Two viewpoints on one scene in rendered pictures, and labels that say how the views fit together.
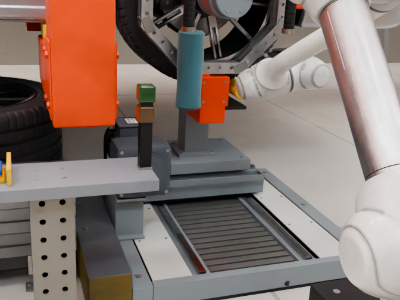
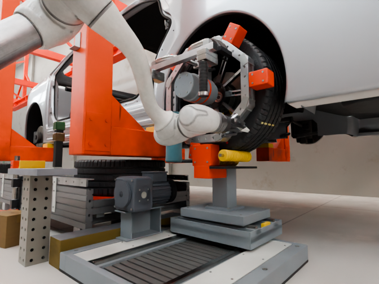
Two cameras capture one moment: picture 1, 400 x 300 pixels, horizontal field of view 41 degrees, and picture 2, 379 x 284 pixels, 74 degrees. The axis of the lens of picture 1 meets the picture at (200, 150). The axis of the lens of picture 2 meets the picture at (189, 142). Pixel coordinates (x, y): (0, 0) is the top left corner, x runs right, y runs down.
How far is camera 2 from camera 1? 1.72 m
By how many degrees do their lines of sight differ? 65
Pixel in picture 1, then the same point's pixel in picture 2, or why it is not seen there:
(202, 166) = (207, 215)
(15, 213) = (72, 202)
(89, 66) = (77, 123)
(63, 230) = (27, 194)
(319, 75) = (183, 114)
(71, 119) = (72, 150)
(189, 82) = not seen: hidden behind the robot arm
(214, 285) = (86, 273)
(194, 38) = not seen: hidden behind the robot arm
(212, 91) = (200, 155)
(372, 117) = not seen: outside the picture
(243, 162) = (237, 218)
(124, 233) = (123, 236)
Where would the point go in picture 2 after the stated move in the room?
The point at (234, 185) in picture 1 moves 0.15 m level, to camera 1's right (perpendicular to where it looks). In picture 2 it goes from (225, 236) to (247, 244)
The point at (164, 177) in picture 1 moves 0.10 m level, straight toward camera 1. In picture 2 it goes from (128, 198) to (107, 199)
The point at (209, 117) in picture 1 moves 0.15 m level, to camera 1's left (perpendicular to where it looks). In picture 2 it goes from (199, 173) to (185, 173)
